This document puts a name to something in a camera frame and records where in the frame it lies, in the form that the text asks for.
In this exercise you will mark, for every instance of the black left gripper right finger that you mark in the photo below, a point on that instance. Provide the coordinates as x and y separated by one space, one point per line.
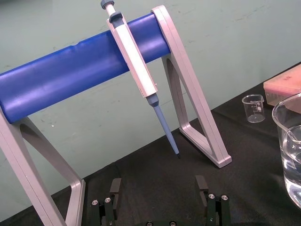
212 202

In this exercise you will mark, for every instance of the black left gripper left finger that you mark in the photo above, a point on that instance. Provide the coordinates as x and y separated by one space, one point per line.
112 200

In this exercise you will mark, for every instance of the black table cloth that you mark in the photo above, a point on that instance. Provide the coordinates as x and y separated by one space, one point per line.
178 188

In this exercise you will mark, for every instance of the large clear glass beaker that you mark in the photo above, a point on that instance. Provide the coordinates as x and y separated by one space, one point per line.
290 150

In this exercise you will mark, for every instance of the small clear glass beaker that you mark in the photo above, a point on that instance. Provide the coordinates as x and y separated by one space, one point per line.
254 108

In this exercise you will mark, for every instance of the blue and grey pipette stand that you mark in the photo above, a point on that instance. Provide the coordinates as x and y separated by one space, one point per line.
70 75

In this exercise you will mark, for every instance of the pink pipette tip box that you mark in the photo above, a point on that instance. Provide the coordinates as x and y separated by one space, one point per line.
283 88

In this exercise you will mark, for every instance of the white and blue pipette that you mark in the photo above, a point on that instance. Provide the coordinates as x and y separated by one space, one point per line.
131 61

